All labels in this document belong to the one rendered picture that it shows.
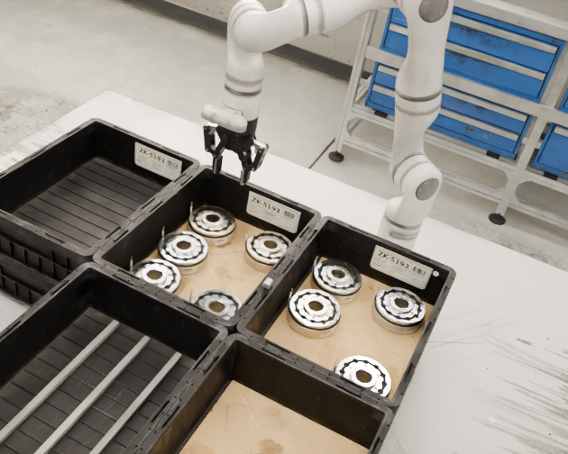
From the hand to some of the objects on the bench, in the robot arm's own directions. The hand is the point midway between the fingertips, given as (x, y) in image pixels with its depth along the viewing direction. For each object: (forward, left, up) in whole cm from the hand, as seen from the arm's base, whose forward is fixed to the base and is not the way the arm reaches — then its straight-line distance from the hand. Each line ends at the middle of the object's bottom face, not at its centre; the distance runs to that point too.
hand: (231, 171), depth 138 cm
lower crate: (+16, -24, -30) cm, 42 cm away
